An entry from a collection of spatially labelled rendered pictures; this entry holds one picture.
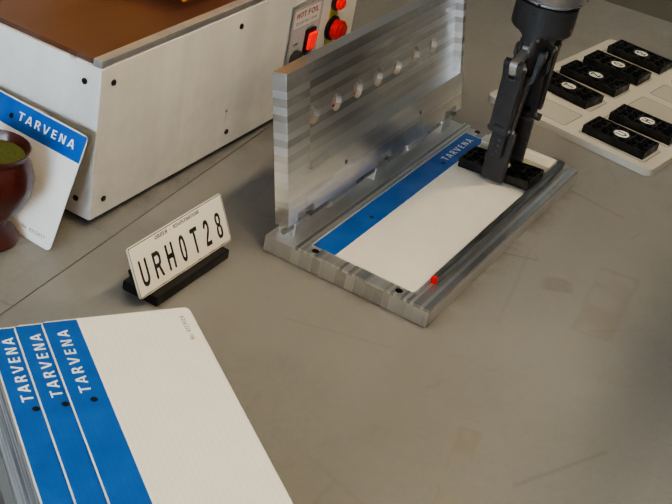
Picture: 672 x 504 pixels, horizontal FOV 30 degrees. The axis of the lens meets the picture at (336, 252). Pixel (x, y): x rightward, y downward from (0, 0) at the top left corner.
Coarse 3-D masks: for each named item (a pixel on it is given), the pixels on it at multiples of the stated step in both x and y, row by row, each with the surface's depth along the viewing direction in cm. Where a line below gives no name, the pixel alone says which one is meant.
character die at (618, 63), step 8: (584, 56) 200; (592, 56) 201; (600, 56) 201; (608, 56) 202; (592, 64) 200; (600, 64) 199; (608, 64) 199; (616, 64) 199; (624, 64) 200; (632, 64) 200; (608, 72) 198; (616, 72) 197; (624, 72) 197; (632, 72) 198; (640, 72) 198; (648, 72) 199; (624, 80) 197; (632, 80) 196; (640, 80) 196
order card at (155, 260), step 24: (192, 216) 132; (216, 216) 135; (144, 240) 125; (168, 240) 128; (192, 240) 132; (216, 240) 135; (144, 264) 125; (168, 264) 129; (192, 264) 132; (144, 288) 126
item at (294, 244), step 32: (448, 128) 169; (384, 160) 154; (416, 160) 159; (352, 192) 150; (544, 192) 158; (320, 224) 142; (512, 224) 149; (288, 256) 138; (320, 256) 136; (480, 256) 142; (352, 288) 135; (384, 288) 133; (448, 288) 135; (416, 320) 132
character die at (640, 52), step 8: (608, 48) 206; (616, 48) 205; (624, 48) 206; (632, 48) 207; (640, 48) 208; (624, 56) 205; (632, 56) 204; (640, 56) 204; (648, 56) 205; (656, 56) 206; (640, 64) 203; (648, 64) 203; (656, 64) 203; (664, 64) 204; (656, 72) 202
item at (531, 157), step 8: (488, 136) 166; (480, 144) 165; (488, 144) 165; (528, 152) 165; (536, 152) 165; (528, 160) 163; (536, 160) 163; (544, 160) 164; (552, 160) 164; (544, 168) 162
